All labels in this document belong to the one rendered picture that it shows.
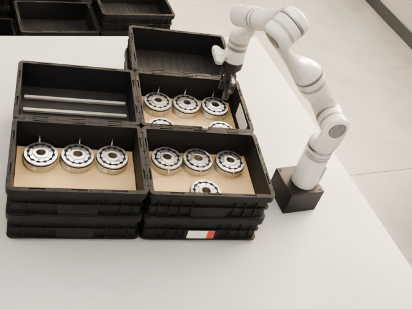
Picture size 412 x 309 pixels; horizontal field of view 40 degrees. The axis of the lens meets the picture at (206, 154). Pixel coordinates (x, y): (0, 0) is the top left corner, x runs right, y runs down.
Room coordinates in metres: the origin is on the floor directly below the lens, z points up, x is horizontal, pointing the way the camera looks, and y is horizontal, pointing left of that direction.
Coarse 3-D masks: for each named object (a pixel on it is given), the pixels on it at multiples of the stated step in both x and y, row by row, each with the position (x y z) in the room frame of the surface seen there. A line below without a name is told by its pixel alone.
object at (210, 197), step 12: (144, 132) 1.38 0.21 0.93; (192, 132) 1.46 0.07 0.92; (204, 132) 1.48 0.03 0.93; (216, 132) 1.49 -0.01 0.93; (228, 132) 1.52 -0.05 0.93; (240, 132) 1.53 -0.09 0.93; (144, 144) 1.33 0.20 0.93; (264, 168) 1.40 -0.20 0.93; (156, 192) 1.15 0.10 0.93; (168, 192) 1.16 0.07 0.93; (180, 192) 1.18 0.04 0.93; (192, 192) 1.19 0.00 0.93
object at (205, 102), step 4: (204, 100) 1.74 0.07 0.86; (208, 100) 1.74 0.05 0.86; (212, 100) 1.75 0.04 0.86; (216, 100) 1.76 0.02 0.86; (220, 100) 1.77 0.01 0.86; (204, 104) 1.71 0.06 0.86; (208, 104) 1.72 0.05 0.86; (224, 104) 1.75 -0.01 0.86; (204, 108) 1.69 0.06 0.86; (208, 108) 1.70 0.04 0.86; (224, 108) 1.73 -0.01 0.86; (208, 112) 1.68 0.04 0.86; (212, 112) 1.68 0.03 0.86; (216, 112) 1.69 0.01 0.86; (220, 112) 1.70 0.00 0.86; (224, 112) 1.70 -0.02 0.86
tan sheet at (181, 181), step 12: (180, 168) 1.38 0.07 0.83; (156, 180) 1.29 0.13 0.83; (168, 180) 1.31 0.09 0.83; (180, 180) 1.32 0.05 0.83; (192, 180) 1.34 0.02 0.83; (216, 180) 1.38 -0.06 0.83; (228, 180) 1.39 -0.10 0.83; (240, 180) 1.41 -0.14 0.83; (228, 192) 1.34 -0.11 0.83; (240, 192) 1.36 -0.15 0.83; (252, 192) 1.38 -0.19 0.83
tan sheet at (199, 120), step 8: (144, 96) 1.69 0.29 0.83; (200, 104) 1.75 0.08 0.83; (144, 112) 1.60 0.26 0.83; (200, 112) 1.70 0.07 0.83; (176, 120) 1.61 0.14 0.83; (184, 120) 1.62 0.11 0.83; (192, 120) 1.64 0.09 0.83; (200, 120) 1.65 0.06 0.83; (208, 120) 1.67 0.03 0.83; (224, 120) 1.70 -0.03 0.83; (232, 120) 1.71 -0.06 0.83
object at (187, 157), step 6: (192, 150) 1.45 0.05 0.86; (198, 150) 1.46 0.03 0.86; (186, 156) 1.41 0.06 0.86; (210, 156) 1.45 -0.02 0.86; (186, 162) 1.38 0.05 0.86; (192, 162) 1.39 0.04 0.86; (204, 162) 1.41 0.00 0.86; (210, 162) 1.42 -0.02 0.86; (192, 168) 1.37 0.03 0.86; (198, 168) 1.37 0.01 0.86; (204, 168) 1.38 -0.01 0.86
